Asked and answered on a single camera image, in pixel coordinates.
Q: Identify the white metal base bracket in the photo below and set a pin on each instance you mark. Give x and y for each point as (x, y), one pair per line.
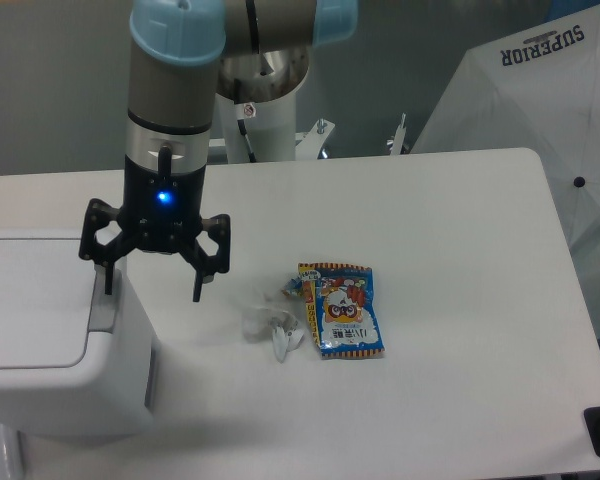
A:
(309, 145)

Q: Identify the small torn blue wrapper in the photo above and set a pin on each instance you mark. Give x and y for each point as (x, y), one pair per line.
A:
(293, 289)

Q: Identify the crumpled white paper wrapper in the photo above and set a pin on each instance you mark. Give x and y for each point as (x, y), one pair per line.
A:
(275, 323)

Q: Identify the white push-lid trash can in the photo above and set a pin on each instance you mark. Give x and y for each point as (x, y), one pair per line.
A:
(78, 353)

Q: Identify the silver clamp bracket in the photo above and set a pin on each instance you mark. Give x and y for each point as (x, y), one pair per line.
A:
(396, 145)

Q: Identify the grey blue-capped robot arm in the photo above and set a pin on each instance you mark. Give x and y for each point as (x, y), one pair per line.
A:
(177, 48)

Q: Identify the blue cartoon snack bag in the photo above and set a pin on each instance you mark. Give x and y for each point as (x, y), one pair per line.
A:
(339, 309)

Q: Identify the white Superior umbrella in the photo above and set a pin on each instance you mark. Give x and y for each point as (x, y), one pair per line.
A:
(537, 89)

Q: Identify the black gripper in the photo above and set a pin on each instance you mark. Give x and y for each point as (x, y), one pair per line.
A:
(161, 215)

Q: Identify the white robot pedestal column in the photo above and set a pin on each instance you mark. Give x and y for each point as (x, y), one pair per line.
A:
(256, 98)

